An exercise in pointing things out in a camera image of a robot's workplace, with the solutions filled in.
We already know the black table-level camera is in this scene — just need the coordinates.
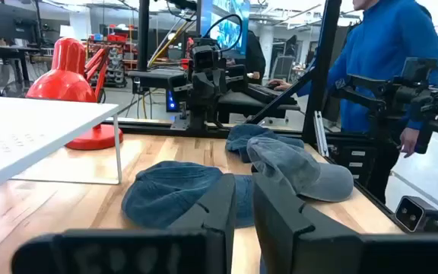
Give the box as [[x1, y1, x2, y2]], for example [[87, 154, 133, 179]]
[[393, 195, 438, 234]]

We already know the blue lit monitor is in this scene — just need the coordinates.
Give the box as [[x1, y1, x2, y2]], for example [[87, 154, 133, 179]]
[[199, 0, 251, 58]]

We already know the black labelled equipment box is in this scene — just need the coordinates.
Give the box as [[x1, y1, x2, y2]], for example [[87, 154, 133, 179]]
[[327, 135, 382, 187]]

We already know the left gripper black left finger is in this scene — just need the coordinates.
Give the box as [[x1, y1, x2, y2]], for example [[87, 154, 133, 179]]
[[168, 173, 237, 274]]

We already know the black frame post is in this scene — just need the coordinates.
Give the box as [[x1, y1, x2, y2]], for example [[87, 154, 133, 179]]
[[301, 0, 344, 144], [137, 0, 151, 72]]

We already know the black table edge rail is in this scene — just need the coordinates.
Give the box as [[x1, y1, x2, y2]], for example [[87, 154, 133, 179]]
[[100, 119, 306, 140]]

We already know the white wire shelf rack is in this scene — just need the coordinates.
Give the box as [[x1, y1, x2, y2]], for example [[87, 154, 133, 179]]
[[0, 95, 124, 199]]

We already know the grey office chair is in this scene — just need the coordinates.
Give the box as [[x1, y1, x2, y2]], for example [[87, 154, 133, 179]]
[[270, 55, 297, 83]]

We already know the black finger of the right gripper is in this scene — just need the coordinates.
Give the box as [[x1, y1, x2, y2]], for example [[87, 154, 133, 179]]
[[191, 72, 211, 111], [210, 68, 228, 104]]

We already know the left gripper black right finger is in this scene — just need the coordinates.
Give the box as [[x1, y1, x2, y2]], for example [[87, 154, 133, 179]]
[[252, 173, 361, 274]]

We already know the black keyboard shelf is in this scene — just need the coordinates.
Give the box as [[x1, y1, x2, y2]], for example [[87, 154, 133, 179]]
[[217, 82, 302, 119]]

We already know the black control box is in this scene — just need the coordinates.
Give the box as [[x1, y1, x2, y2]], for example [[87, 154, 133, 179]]
[[127, 68, 189, 94]]

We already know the silver metal bracket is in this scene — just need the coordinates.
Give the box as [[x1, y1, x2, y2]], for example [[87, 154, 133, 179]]
[[313, 110, 331, 158]]

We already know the black standing desk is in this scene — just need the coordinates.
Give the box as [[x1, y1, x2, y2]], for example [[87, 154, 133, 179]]
[[0, 44, 47, 97]]

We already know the grey baseball cap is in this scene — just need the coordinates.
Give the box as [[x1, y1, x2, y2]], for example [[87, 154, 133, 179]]
[[246, 136, 355, 203]]

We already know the black looped cable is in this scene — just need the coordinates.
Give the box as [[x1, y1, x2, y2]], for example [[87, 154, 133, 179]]
[[202, 14, 245, 53]]

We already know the black diagonal frame brace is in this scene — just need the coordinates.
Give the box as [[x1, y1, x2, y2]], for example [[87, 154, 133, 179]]
[[247, 68, 315, 125]]

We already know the black floor fan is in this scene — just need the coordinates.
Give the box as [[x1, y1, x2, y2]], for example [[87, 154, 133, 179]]
[[1, 78, 34, 98]]

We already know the dark computer monitor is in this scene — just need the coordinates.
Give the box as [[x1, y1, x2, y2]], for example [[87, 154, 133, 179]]
[[0, 0, 40, 42]]

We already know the red desk lamp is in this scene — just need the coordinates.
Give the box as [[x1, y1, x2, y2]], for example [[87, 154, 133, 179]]
[[25, 37, 125, 151]]

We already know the teal blue baseball cap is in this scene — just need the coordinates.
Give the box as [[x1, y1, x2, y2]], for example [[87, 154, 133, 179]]
[[121, 160, 256, 230]]

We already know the red parts bin shelf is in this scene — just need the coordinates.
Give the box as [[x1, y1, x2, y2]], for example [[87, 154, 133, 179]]
[[85, 33, 138, 89]]

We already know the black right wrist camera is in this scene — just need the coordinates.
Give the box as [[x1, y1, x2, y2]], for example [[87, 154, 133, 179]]
[[192, 44, 221, 72]]

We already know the blue lit device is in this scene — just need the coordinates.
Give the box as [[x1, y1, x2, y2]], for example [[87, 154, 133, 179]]
[[165, 89, 181, 113]]

